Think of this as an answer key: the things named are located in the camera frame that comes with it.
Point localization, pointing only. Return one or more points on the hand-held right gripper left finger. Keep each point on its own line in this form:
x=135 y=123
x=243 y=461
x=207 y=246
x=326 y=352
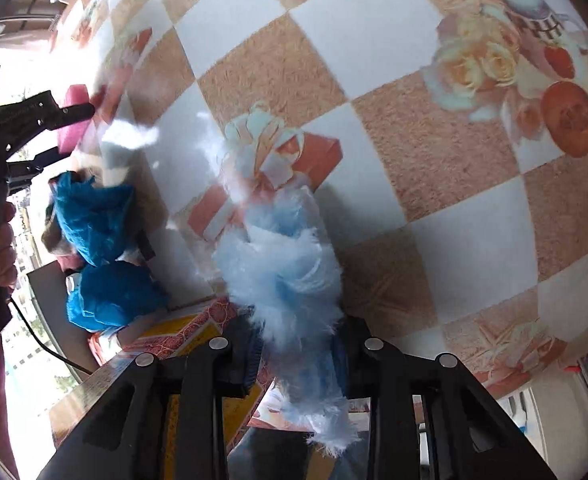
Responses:
x=251 y=360

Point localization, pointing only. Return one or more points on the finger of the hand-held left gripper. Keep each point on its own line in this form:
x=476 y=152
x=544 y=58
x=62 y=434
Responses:
x=31 y=165
x=38 y=112

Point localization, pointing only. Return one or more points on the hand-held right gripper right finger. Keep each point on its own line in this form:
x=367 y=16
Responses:
x=355 y=375

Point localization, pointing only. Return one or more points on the red patterned box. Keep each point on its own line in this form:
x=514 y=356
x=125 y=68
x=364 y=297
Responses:
x=173 y=332

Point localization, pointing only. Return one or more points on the pink sponge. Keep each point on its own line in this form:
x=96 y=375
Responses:
x=76 y=132

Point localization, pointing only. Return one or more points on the light blue mesh puff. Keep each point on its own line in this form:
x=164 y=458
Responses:
x=279 y=270

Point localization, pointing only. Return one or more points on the grey cardboard box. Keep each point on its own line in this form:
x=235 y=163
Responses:
x=53 y=310

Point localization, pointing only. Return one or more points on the checked printed tablecloth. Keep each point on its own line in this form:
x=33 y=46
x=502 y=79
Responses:
x=374 y=60

